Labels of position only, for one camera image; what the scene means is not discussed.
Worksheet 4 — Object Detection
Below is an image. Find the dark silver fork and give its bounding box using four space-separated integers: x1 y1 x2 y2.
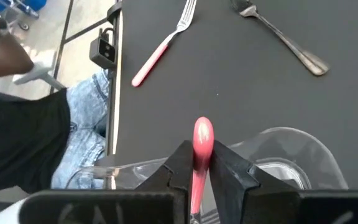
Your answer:
230 0 331 77

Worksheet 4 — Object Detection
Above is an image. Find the black table-level camera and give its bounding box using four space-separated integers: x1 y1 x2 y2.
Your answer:
88 27 118 70

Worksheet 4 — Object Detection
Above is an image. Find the blue wheeled cart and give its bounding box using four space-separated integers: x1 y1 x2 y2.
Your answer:
0 0 48 32

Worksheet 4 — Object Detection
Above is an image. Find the clear plastic bin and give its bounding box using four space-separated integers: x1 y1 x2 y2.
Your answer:
65 126 350 224

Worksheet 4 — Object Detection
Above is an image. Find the pink-handled fork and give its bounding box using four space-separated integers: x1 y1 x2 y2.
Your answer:
131 0 198 88
188 116 215 224

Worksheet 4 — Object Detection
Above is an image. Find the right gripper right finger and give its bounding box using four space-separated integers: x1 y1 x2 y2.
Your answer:
209 140 358 224

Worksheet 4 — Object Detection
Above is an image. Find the black metal rig frame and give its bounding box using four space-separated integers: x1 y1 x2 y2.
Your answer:
103 0 126 190

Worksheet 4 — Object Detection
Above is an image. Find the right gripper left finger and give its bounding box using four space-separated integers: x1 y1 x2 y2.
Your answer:
19 140 195 224

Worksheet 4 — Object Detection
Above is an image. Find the person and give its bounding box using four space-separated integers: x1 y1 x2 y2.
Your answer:
0 0 111 195

